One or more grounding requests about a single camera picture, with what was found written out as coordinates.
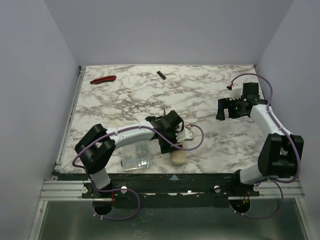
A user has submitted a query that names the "clear plastic screw box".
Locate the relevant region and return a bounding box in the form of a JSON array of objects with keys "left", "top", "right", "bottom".
[{"left": 121, "top": 141, "right": 152, "bottom": 172}]

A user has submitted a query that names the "beige umbrella case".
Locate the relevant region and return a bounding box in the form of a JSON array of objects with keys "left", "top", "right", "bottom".
[{"left": 170, "top": 150, "right": 187, "bottom": 166}]

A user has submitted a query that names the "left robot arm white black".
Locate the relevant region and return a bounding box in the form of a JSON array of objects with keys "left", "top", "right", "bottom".
[{"left": 74, "top": 110, "right": 185, "bottom": 190}]

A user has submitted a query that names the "red black utility knife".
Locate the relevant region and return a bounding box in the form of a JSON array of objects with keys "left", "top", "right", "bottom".
[{"left": 90, "top": 75, "right": 117, "bottom": 85}]

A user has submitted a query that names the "aluminium rail frame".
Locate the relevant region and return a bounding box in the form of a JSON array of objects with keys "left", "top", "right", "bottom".
[{"left": 28, "top": 66, "right": 86, "bottom": 240}]

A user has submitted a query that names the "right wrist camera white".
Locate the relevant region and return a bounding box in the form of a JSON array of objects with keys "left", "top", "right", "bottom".
[{"left": 229, "top": 86, "right": 243, "bottom": 101}]

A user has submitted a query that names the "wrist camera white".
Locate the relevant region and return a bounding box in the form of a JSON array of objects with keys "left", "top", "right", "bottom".
[
  {"left": 175, "top": 127, "right": 195, "bottom": 143},
  {"left": 229, "top": 86, "right": 243, "bottom": 101}
]

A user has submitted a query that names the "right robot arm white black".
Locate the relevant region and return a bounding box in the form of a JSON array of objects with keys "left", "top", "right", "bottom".
[{"left": 216, "top": 82, "right": 304, "bottom": 185}]

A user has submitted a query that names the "small black bar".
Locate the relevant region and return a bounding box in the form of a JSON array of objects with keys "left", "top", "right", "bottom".
[{"left": 156, "top": 71, "right": 167, "bottom": 80}]

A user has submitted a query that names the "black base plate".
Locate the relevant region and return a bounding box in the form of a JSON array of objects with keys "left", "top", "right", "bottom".
[{"left": 51, "top": 171, "right": 259, "bottom": 209}]

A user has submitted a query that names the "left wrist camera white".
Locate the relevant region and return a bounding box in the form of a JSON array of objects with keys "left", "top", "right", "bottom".
[{"left": 175, "top": 127, "right": 195, "bottom": 143}]

